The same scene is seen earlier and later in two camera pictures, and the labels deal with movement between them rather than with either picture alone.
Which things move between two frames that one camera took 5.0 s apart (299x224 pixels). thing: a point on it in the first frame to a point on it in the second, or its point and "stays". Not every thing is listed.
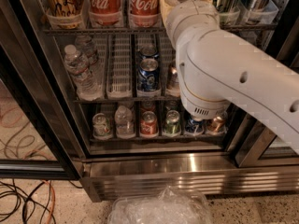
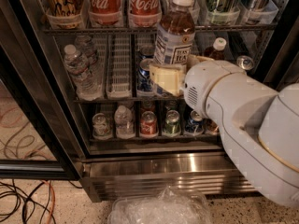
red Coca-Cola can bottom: [149, 123] stays
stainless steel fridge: [90, 91] stays
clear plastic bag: [168, 206] stays
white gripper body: [191, 12] to [207, 84]
